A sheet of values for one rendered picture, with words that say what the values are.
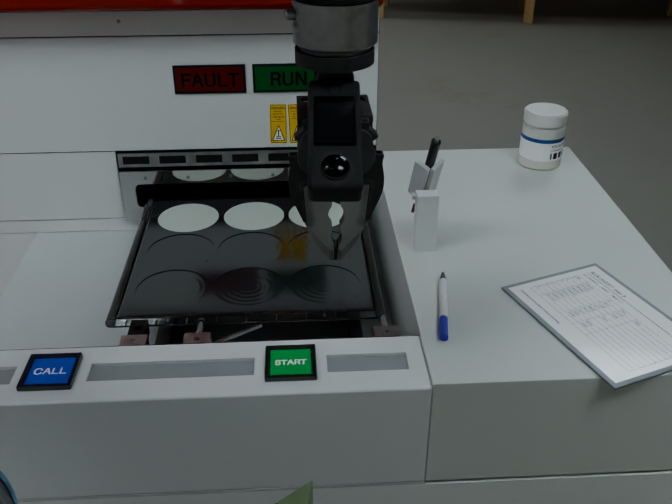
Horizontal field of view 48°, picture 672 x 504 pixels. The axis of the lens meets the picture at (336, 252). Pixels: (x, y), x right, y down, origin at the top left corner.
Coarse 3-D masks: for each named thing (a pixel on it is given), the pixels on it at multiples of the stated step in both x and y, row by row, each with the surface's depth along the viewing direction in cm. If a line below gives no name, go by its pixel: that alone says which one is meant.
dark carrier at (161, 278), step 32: (224, 224) 124; (288, 224) 124; (160, 256) 116; (192, 256) 116; (224, 256) 116; (256, 256) 116; (288, 256) 116; (320, 256) 116; (352, 256) 116; (128, 288) 108; (160, 288) 108; (192, 288) 108; (224, 288) 108; (256, 288) 108; (288, 288) 108; (320, 288) 108; (352, 288) 108
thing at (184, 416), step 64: (0, 384) 82; (128, 384) 81; (192, 384) 81; (256, 384) 81; (320, 384) 81; (384, 384) 81; (0, 448) 81; (64, 448) 82; (128, 448) 83; (192, 448) 83; (256, 448) 84; (320, 448) 84; (384, 448) 85
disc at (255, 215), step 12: (240, 204) 131; (252, 204) 131; (264, 204) 131; (228, 216) 127; (240, 216) 127; (252, 216) 127; (264, 216) 127; (276, 216) 127; (240, 228) 123; (252, 228) 123; (264, 228) 123
